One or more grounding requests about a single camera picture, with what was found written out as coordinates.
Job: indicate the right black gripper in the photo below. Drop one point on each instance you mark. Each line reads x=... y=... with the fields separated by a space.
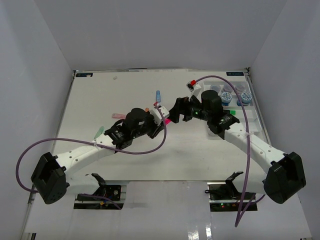
x=182 y=105

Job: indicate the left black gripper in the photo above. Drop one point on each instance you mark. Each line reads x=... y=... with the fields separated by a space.
x=148 y=116

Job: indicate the pink cap black highlighter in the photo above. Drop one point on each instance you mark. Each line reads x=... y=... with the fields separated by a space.
x=167 y=121

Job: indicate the pink correction tape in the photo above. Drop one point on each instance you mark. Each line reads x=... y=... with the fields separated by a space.
x=118 y=116

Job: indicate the green correction tape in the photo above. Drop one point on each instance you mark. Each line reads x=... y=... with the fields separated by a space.
x=99 y=132

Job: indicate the green cap black highlighter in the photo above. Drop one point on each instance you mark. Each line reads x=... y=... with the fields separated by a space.
x=232 y=112

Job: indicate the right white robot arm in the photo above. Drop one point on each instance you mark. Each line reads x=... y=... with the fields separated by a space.
x=285 y=174

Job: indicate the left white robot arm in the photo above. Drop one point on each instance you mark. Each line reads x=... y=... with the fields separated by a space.
x=55 y=175

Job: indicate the white compartment tray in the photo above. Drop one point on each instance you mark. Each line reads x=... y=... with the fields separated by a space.
x=251 y=113

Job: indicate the right blue label sticker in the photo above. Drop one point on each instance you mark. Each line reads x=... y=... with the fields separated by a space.
x=234 y=73

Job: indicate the blue label sticker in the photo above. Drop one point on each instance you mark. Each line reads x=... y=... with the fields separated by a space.
x=234 y=73
x=83 y=75

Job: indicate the left blue label sticker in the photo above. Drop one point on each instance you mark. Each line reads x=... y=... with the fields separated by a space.
x=83 y=75

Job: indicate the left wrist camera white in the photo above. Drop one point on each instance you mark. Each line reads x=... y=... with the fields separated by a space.
x=159 y=113

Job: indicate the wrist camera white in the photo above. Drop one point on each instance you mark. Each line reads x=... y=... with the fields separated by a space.
x=159 y=113
x=194 y=88

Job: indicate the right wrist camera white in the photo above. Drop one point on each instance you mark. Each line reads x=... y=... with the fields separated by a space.
x=194 y=88

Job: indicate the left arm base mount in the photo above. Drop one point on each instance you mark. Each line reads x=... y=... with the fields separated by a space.
x=111 y=197

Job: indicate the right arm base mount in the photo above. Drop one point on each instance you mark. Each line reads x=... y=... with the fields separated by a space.
x=223 y=196

